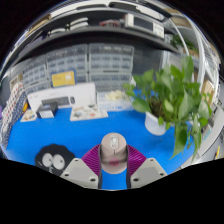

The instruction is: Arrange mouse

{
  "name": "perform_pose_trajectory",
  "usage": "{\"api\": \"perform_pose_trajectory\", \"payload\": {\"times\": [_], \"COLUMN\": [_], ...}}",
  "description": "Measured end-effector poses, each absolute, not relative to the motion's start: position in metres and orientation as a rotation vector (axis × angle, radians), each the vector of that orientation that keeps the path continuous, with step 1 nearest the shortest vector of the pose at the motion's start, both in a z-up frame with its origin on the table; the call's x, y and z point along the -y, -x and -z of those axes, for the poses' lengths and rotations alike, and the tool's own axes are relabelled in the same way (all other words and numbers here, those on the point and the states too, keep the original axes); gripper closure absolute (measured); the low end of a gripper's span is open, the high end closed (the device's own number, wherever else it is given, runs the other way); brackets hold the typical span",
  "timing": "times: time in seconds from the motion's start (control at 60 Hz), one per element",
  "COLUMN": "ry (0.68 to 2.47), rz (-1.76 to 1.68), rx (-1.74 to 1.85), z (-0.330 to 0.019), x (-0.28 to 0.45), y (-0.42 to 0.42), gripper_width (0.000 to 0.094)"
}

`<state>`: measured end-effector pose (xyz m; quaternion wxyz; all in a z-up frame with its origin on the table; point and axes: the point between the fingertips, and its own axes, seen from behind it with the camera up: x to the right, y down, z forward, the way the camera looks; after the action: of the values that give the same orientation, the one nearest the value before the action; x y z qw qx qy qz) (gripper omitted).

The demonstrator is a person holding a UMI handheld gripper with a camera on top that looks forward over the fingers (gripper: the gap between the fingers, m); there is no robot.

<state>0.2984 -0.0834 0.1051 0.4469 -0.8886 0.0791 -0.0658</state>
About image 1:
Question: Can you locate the dark overhead shelf unit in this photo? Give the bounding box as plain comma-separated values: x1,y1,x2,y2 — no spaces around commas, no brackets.
0,3,181,78

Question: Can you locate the small cartoon sticker sheet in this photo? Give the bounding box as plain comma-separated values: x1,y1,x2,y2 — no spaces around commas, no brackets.
19,109,38,123

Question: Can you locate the small black box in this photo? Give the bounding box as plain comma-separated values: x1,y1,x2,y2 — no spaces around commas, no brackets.
35,101,59,119

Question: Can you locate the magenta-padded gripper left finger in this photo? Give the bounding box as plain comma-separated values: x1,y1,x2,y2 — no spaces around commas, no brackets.
60,143,103,190

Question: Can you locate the white metal rack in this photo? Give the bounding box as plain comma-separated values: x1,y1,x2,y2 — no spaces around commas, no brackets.
163,16,224,161

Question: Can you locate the green plant in white pot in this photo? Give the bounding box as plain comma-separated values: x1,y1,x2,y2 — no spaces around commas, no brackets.
122,54,213,160

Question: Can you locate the white framed box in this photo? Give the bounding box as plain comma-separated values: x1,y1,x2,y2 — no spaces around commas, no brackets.
9,73,24,91

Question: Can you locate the wide cartoon sticker sheet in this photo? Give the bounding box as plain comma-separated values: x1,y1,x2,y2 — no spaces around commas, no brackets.
69,104,109,122

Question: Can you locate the white and blue tissue box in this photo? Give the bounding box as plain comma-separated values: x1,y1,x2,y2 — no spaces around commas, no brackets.
96,89,134,113

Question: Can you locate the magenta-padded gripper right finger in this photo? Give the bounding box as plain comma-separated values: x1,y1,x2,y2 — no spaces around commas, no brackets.
126,144,168,189

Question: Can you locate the yellow card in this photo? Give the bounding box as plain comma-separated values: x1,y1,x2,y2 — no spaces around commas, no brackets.
50,69,77,88

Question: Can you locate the long white keyboard box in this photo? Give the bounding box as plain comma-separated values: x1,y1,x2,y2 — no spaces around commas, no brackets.
27,82,98,113

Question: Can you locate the black round googly-eyed mouse pad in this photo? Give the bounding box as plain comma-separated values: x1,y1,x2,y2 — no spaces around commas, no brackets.
34,143,76,177

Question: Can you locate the grey drawer organiser cabinet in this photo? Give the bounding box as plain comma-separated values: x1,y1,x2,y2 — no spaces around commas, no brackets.
21,59,48,86
88,43,135,73
45,44,89,73
23,79,52,96
89,71,134,93
74,70,90,85

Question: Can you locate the pink computer mouse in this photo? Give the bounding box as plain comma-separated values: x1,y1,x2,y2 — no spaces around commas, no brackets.
99,132,129,175

